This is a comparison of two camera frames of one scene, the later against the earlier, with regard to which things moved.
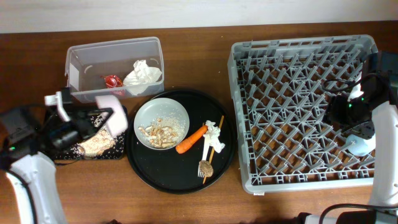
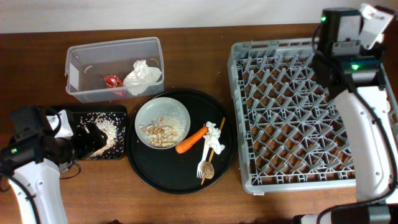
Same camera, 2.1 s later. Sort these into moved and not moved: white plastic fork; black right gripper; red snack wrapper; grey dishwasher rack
Moved: black right gripper
Not moved: red snack wrapper; grey dishwasher rack; white plastic fork
